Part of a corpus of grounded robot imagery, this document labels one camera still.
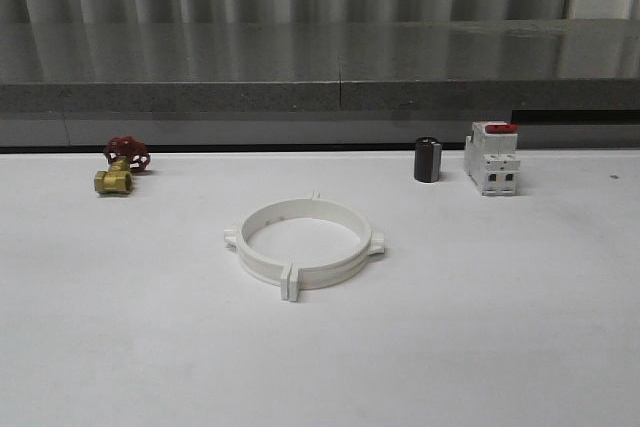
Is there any white half pipe clamp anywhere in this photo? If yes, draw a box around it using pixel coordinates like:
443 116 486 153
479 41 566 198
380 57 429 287
281 197 385 302
223 192 330 302

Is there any dark cylindrical capacitor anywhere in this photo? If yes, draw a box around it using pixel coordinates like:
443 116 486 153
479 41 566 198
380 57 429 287
414 137 442 183

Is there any brass valve red handwheel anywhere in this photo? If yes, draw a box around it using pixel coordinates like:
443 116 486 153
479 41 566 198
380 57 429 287
94 136 151 195

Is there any grey stone counter ledge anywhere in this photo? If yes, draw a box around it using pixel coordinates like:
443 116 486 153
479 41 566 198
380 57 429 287
1 20 639 152

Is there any white circuit breaker red switch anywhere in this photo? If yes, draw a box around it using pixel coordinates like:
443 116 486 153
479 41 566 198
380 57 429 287
464 121 520 196

